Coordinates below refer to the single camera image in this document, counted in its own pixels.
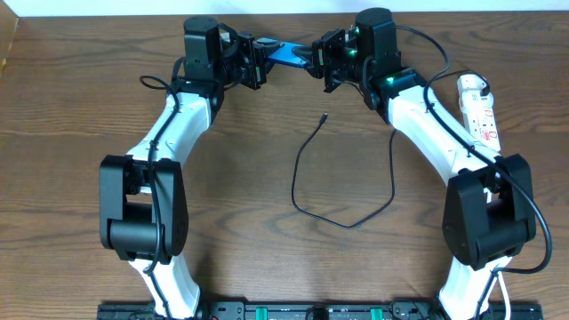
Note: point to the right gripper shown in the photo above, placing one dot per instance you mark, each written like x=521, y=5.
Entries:
x=329, y=60

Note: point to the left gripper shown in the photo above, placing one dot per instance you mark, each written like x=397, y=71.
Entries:
x=259, y=60

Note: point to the white power strip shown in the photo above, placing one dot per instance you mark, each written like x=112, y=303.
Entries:
x=481, y=124

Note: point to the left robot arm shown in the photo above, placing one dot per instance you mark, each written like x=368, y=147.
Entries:
x=143, y=207

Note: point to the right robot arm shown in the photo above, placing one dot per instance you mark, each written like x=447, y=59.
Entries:
x=489, y=212

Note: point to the white USB charger plug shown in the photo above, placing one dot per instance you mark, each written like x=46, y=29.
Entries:
x=473, y=100

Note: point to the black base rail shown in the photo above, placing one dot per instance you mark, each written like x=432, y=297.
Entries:
x=237, y=310

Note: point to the blue Galaxy smartphone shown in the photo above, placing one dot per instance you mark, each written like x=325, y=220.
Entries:
x=285, y=55

